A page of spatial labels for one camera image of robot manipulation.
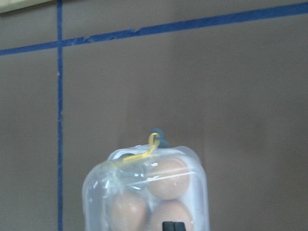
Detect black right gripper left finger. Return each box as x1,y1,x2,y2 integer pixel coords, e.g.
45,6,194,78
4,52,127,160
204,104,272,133
162,221,174,231

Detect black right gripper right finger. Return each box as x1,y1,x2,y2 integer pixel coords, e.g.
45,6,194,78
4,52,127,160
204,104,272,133
173,222,186,231

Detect brown egg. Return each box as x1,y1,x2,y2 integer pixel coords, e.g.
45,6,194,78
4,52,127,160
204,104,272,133
147,158,190,200
109,191,148,231
150,200,193,231

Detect clear plastic egg box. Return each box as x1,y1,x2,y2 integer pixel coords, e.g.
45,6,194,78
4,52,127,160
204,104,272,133
82,145,210,231

